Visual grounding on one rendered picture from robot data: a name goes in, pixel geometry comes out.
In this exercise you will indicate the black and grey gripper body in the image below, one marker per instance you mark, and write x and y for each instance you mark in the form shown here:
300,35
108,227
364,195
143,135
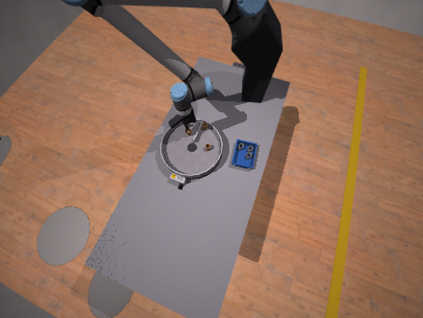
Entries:
190,118

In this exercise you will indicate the blue crate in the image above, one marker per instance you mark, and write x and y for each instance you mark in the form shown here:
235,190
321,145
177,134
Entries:
239,156

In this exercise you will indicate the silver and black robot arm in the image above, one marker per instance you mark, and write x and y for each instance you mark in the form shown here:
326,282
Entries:
182,94

